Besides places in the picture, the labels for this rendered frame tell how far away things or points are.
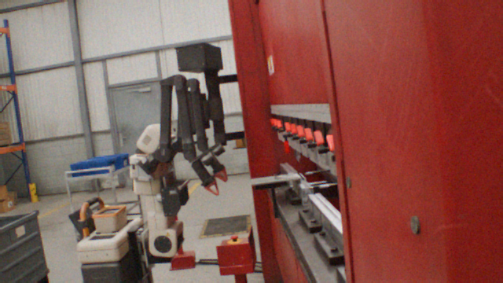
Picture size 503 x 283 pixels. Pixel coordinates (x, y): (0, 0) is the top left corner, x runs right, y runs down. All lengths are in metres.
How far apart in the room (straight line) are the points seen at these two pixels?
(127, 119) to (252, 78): 6.87
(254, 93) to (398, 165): 3.18
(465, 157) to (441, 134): 0.02
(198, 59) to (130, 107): 6.56
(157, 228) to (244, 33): 1.61
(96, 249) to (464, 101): 2.46
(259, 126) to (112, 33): 7.24
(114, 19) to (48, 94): 2.25
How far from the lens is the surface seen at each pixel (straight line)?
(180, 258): 4.42
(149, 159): 2.43
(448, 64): 0.23
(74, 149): 10.69
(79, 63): 10.36
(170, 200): 2.56
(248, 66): 3.47
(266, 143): 3.48
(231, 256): 2.18
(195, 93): 2.80
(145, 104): 10.01
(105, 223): 2.73
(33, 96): 11.07
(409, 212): 0.29
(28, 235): 4.49
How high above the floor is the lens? 1.43
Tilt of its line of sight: 4 degrees down
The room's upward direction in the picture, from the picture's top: 7 degrees counter-clockwise
